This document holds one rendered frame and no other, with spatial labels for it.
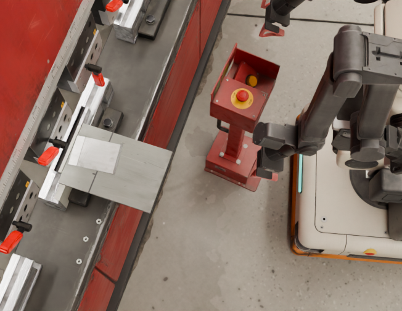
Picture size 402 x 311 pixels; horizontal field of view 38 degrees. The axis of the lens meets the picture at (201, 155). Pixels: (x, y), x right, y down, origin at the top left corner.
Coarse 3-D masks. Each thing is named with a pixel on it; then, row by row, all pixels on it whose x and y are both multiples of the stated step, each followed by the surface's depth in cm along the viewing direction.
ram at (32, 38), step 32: (0, 0) 94; (32, 0) 105; (64, 0) 118; (0, 32) 97; (32, 32) 108; (64, 32) 123; (0, 64) 100; (32, 64) 113; (64, 64) 129; (0, 96) 104; (32, 96) 118; (0, 128) 108; (32, 128) 123; (0, 160) 112
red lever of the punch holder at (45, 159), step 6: (54, 144) 132; (60, 144) 132; (66, 144) 133; (48, 150) 128; (54, 150) 129; (42, 156) 126; (48, 156) 127; (54, 156) 129; (42, 162) 126; (48, 162) 126
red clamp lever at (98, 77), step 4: (92, 64) 140; (88, 68) 140; (92, 68) 140; (96, 68) 140; (100, 68) 140; (92, 72) 143; (96, 72) 140; (100, 72) 141; (92, 76) 143; (96, 76) 143; (100, 76) 143; (96, 80) 145; (100, 80) 145; (96, 84) 147; (100, 84) 146; (104, 84) 148
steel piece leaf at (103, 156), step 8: (88, 144) 160; (96, 144) 160; (104, 144) 160; (112, 144) 160; (120, 144) 160; (88, 152) 159; (96, 152) 159; (104, 152) 159; (112, 152) 159; (120, 152) 159; (80, 160) 158; (88, 160) 158; (96, 160) 158; (104, 160) 158; (112, 160) 158; (96, 168) 158; (104, 168) 158; (112, 168) 158
